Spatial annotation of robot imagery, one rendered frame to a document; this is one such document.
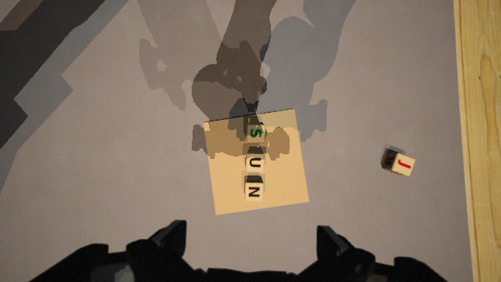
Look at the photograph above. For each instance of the tan letter block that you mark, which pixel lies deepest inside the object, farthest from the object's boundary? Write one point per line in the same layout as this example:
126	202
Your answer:
255	162
255	133
399	164
254	190

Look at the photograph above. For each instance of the light orange mat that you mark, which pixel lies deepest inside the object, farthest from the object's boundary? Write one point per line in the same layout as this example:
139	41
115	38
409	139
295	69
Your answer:
283	175

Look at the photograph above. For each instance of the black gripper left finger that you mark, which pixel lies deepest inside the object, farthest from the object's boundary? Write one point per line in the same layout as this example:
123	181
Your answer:
157	259

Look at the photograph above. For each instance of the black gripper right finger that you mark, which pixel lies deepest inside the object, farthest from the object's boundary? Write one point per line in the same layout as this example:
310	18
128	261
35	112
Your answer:
357	265

